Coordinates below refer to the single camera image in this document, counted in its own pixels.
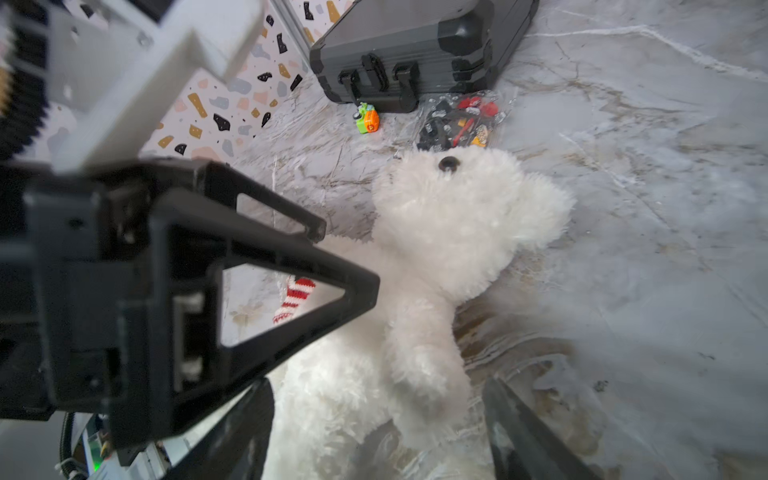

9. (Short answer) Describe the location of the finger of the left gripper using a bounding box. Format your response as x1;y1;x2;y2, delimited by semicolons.
113;188;380;447
143;158;326;243

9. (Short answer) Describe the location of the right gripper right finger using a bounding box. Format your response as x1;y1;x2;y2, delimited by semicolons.
482;378;599;480

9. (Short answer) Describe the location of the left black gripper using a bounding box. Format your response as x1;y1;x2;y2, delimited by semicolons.
1;161;156;420

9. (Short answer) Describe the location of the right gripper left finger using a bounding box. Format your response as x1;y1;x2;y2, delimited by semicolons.
165;378;275;480

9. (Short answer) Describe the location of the red white striped knit sweater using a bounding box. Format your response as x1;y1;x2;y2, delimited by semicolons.
272;276;317;325

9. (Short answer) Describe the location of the white teddy bear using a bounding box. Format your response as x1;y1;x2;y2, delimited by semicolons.
263;146;576;479

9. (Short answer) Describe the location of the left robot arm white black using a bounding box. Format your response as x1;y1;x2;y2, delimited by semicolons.
1;158;380;479

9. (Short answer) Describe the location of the small green orange toy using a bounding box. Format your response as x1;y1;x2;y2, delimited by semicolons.
353;102;380;134

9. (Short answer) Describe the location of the dark grey hard case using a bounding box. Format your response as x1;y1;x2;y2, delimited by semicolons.
309;0;539;113

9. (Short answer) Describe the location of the bag of toy bricks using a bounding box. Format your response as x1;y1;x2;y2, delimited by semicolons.
413;90;512;152

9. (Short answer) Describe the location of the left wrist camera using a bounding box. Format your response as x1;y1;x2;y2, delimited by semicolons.
1;1;265;172

